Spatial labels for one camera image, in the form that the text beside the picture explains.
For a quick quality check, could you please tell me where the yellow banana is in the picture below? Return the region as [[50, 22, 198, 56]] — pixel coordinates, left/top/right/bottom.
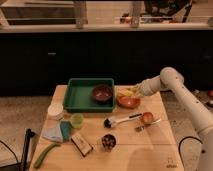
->
[[118, 87, 138, 97]]

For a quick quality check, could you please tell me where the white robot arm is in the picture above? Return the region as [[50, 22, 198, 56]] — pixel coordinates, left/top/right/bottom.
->
[[136, 67, 213, 171]]

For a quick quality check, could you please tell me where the orange red bowl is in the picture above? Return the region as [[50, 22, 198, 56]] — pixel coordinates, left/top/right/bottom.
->
[[116, 96, 140, 109]]

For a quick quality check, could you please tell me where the dark red bowl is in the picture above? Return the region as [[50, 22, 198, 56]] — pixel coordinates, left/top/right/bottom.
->
[[92, 84, 113, 103]]

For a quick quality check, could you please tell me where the red apple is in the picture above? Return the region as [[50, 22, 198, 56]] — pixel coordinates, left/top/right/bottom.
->
[[142, 112, 154, 124]]

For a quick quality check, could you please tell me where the metal fork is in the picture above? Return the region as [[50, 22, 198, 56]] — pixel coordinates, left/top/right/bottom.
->
[[135, 119, 161, 132]]

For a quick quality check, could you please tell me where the cup with dark contents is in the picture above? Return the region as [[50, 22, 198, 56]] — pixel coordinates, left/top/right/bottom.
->
[[101, 134, 116, 151]]

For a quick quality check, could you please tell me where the green plastic tray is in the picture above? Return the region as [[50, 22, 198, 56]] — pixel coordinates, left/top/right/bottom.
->
[[63, 78, 115, 113]]

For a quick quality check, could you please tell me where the green cup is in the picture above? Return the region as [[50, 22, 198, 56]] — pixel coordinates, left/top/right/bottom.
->
[[70, 113, 84, 129]]

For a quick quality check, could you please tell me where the brown box block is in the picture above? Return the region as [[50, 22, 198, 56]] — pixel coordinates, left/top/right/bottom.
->
[[71, 133, 93, 157]]

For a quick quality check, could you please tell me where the teal cloth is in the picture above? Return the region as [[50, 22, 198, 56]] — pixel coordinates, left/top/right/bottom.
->
[[60, 121, 72, 141]]

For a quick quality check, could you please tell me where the black stand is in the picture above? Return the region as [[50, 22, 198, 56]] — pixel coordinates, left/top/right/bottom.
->
[[20, 129, 35, 171]]

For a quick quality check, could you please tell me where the black cable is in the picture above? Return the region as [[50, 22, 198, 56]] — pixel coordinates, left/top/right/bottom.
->
[[177, 135, 203, 168]]

